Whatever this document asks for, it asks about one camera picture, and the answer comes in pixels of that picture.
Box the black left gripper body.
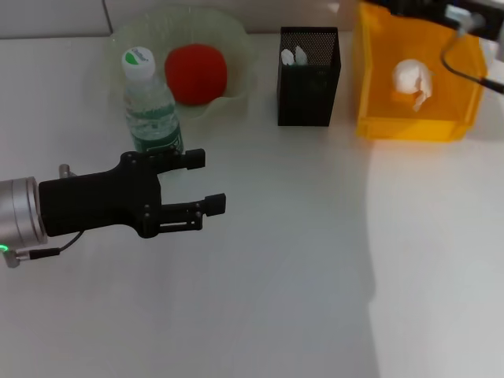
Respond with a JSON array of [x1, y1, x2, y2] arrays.
[[38, 151, 163, 239]]

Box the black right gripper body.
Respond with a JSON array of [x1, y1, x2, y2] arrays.
[[389, 0, 504, 40]]

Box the clear green-label water bottle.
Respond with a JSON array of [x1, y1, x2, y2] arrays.
[[120, 46, 186, 155]]

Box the white paper ball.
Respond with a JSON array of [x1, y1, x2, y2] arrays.
[[391, 57, 436, 114]]

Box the green glass fruit plate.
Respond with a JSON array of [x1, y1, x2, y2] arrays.
[[104, 8, 253, 119]]

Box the black mesh pen holder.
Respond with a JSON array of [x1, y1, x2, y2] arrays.
[[277, 26, 342, 128]]

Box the yellow plastic bin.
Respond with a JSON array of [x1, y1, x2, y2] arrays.
[[353, 0, 489, 142]]

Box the left gripper cable with plug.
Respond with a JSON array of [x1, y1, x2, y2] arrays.
[[2, 164, 86, 269]]

